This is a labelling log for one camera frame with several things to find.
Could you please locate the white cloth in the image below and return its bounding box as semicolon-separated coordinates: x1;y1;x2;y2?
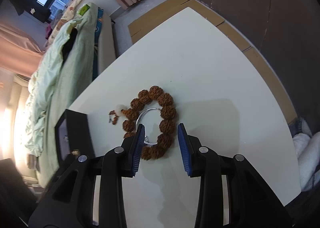
291;118;320;192

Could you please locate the pale green quilt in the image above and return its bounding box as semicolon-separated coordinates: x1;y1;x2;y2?
24;14;100;157

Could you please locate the orange blue printed sheet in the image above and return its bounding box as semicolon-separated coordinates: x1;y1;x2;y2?
92;8;104;81

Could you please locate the silver bangle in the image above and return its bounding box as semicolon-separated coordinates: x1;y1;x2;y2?
135;108;163;145

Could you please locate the bed with green sheet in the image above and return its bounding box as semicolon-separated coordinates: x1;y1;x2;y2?
35;8;118;186

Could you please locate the patterned cream blanket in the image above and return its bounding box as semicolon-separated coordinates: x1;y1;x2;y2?
49;0;99;41

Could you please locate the black box with white inside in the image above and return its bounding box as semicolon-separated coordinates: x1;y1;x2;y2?
54;109;95;168

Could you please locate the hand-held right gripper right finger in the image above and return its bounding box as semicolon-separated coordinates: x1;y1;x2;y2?
177;123;293;228

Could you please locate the dark long hanging coat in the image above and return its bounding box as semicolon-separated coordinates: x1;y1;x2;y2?
9;0;55;23

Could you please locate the large brown seed bracelet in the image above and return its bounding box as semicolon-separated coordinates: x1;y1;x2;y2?
122;86;180;160

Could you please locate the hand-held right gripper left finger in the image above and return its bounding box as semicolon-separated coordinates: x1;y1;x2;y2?
28;123;146;228

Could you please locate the small bead string white pendant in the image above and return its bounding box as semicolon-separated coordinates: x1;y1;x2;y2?
109;103;130;125

